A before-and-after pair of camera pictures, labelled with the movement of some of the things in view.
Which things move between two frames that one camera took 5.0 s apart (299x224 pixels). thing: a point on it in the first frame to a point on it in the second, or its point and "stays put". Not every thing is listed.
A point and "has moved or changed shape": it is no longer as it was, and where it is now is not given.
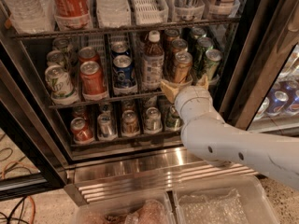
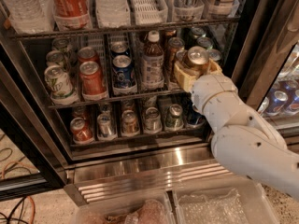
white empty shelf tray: (150, 6) stays put
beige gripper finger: (204, 82) to (213, 68)
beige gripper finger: (169, 90) to (184, 79)
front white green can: (60, 85) stays put
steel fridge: (82, 69) stays put
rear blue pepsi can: (120, 48) stays put
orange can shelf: (182, 63) has moved or changed shape
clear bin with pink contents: (149, 209) stays put
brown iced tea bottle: (153, 63) stays put
